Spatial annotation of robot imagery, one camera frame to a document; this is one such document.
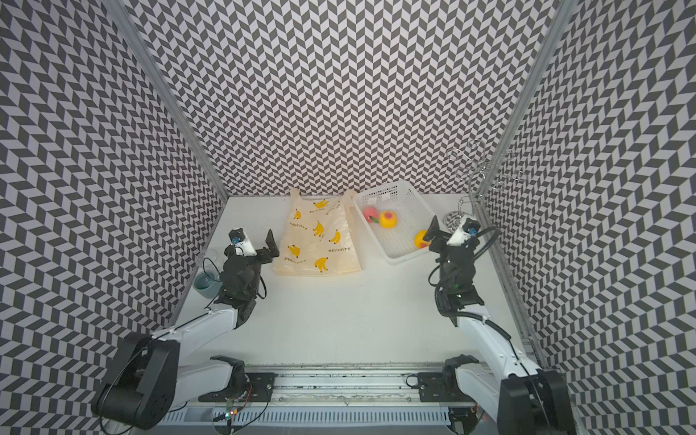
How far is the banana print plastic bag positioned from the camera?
930 mm

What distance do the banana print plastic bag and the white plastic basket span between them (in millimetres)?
81

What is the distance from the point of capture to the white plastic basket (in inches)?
41.5
